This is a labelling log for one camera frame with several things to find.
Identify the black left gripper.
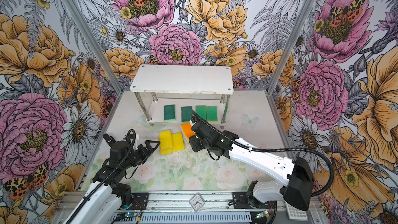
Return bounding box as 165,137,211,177
122,140,161,170

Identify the orange sponge front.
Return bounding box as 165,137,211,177
180,122,195,141

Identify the light green sponge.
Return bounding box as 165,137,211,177
206,106,218,122
195,105,207,120

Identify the dark green scouring sponge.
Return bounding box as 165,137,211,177
181,106,192,122

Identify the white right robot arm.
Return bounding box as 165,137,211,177
189,117,315,211

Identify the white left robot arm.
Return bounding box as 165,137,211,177
65,138,161,224

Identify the white two-tier metal shelf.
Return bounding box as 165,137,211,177
130,64,234,124

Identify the yellow sponge bottom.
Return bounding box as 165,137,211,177
160,148,173,156

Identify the yellow sponge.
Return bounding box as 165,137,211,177
160,148,173,156
159,130,173,151
172,132,184,152

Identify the yellow sponge top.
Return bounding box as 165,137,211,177
159,130,173,151

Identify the yellow sponge right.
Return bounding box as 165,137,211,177
172,132,184,152

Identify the small white clock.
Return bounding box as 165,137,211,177
189,193,205,212

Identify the white calculator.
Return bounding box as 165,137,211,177
285,202,308,222

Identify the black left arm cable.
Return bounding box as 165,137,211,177
65,129,137,224

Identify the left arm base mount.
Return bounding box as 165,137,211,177
115,184,149,211

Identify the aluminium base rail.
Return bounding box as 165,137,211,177
55,189,321,224

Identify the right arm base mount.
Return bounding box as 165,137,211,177
228,180,277,209

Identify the black corrugated right cable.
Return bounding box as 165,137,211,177
190,110,335,197

